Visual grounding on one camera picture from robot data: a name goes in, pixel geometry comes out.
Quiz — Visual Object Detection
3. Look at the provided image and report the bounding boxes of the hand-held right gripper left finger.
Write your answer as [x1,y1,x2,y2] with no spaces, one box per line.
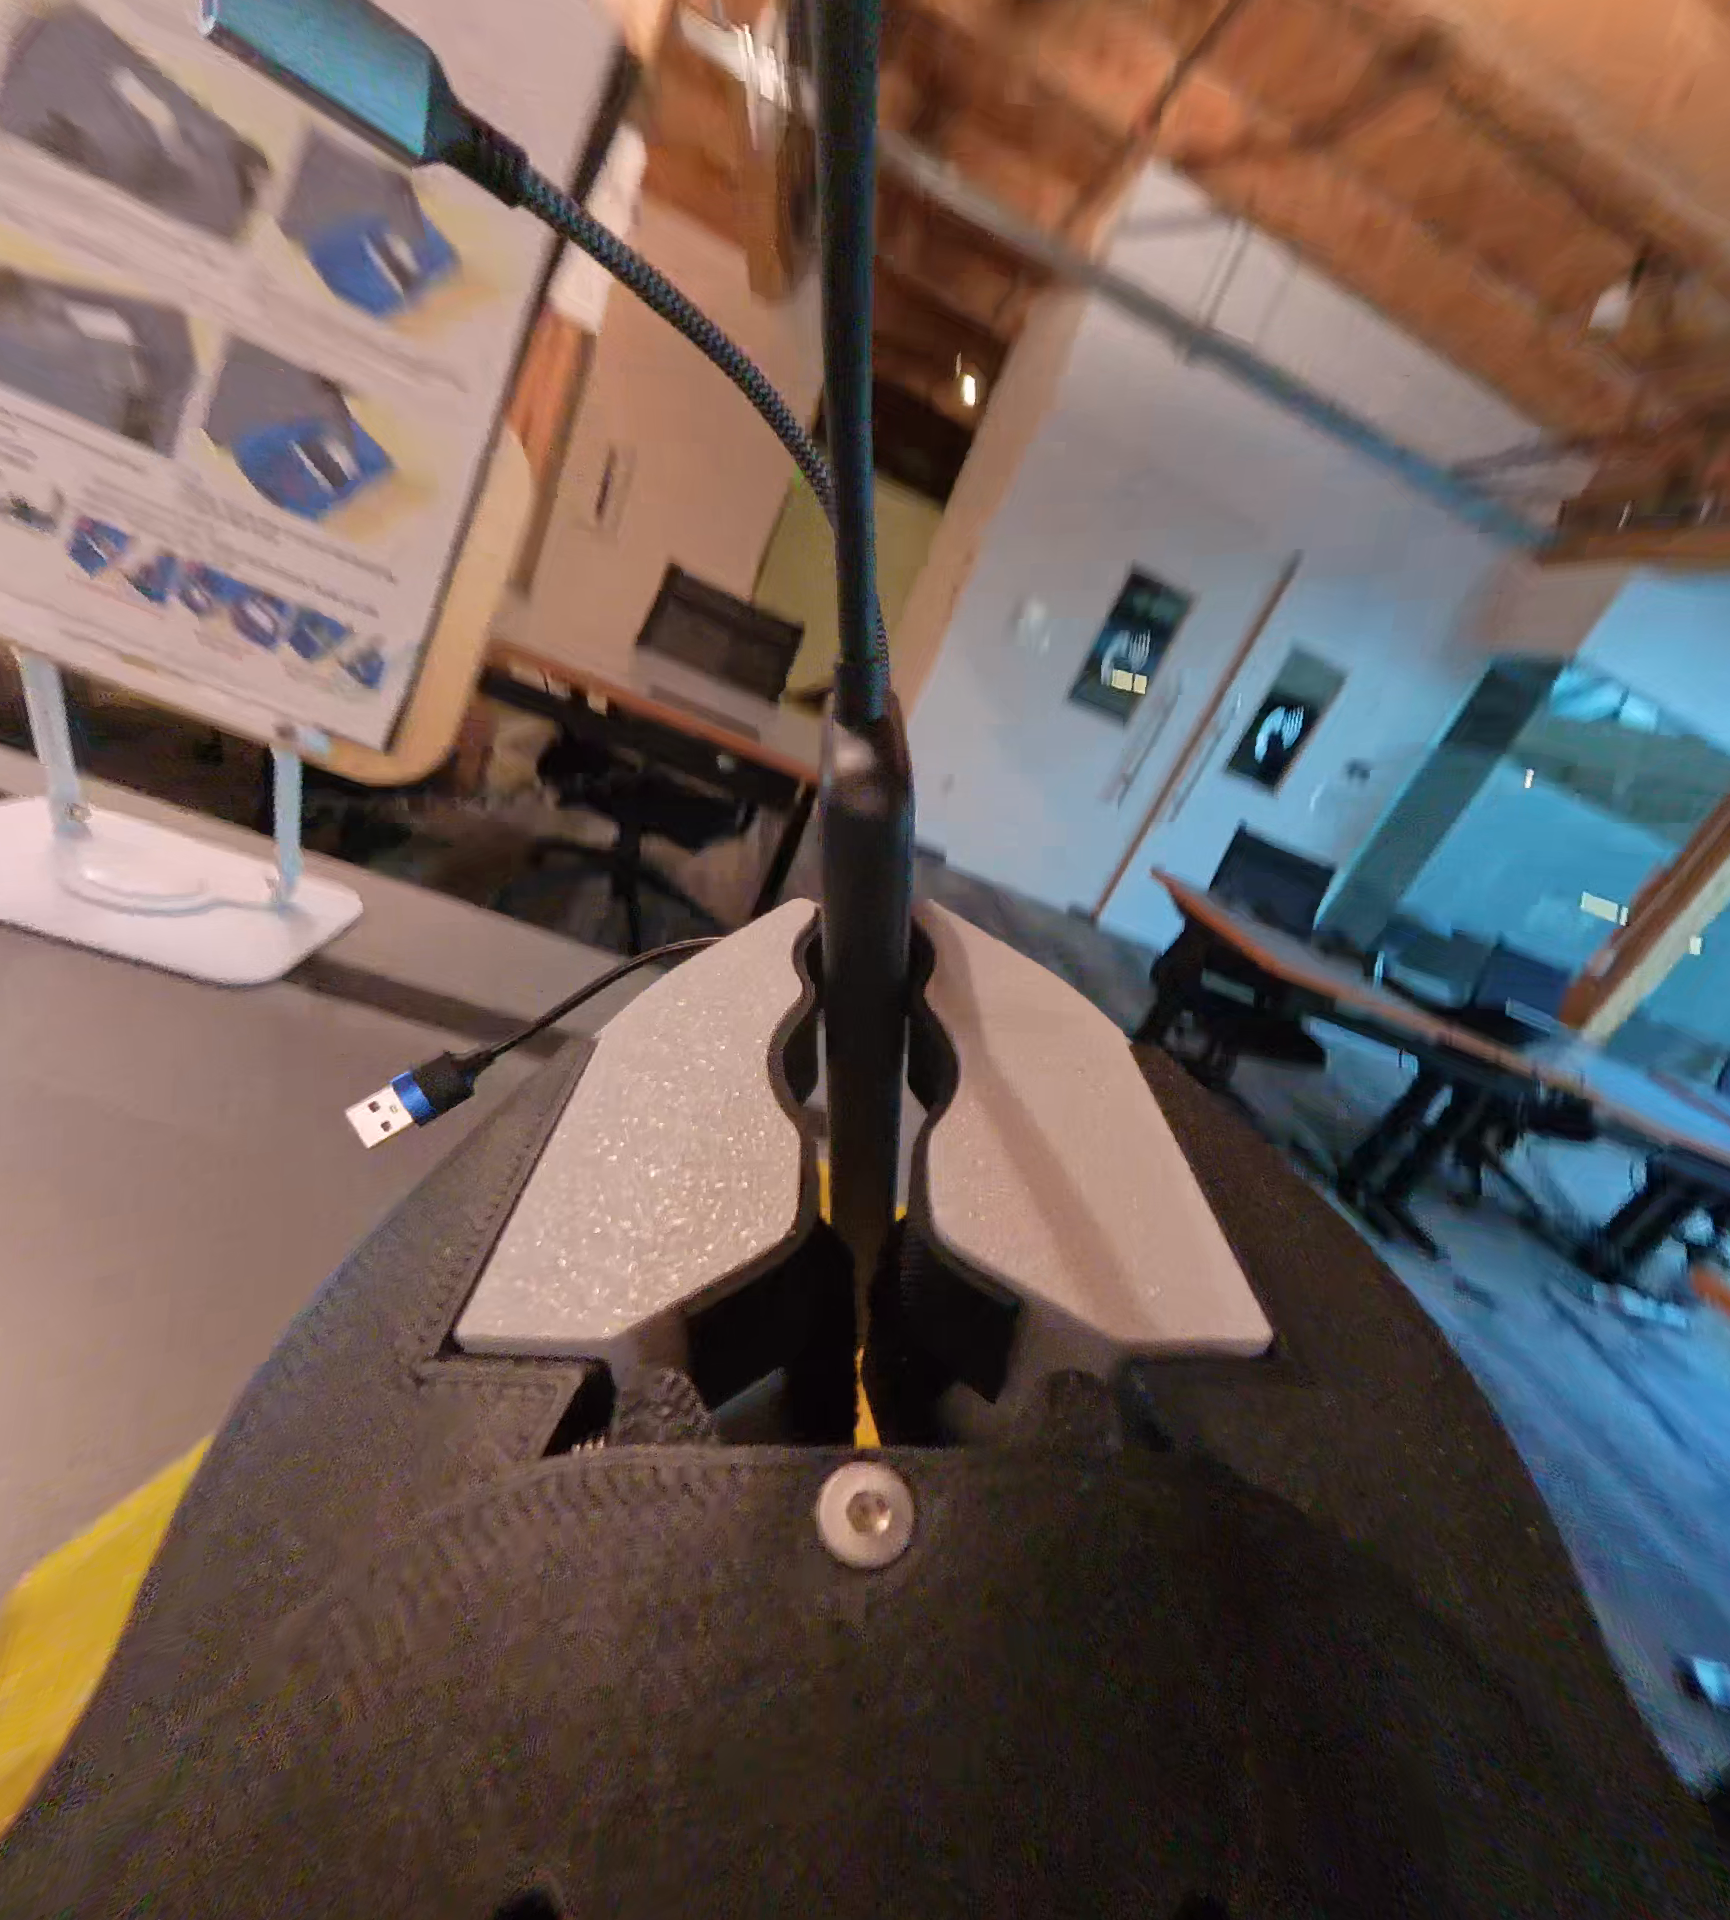
[455,896,826,1368]

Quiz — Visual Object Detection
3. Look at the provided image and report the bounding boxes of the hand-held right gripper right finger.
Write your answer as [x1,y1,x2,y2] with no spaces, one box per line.
[906,896,1276,1368]

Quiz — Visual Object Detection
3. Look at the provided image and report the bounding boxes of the black braided usb cable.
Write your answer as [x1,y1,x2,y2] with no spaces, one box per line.
[197,0,920,1255]

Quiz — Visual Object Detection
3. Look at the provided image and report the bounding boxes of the black office chair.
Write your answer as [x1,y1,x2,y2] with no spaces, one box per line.
[497,721,767,956]

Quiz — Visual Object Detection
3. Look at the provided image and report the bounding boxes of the long wooden office table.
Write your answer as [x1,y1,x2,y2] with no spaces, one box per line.
[1146,865,1730,1255]

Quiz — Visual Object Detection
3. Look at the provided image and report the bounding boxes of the wooden office desk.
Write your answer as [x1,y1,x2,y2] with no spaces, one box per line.
[482,636,831,790]

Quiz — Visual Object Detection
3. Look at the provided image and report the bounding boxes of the white sheet stand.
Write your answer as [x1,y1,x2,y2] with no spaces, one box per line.
[0,653,366,989]

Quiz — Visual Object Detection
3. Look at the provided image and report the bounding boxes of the yellow cloth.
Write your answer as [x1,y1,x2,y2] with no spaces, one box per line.
[0,1432,215,1900]

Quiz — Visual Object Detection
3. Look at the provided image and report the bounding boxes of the printed instruction sheet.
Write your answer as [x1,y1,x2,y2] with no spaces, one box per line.
[0,0,630,752]

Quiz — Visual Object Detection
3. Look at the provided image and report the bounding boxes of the thin blue-tipped usb cable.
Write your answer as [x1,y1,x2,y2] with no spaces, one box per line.
[344,937,725,1153]

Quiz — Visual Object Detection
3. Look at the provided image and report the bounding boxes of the dark phone-symbol wall sign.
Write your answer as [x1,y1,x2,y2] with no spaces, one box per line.
[1071,567,1196,717]
[1225,647,1348,795]

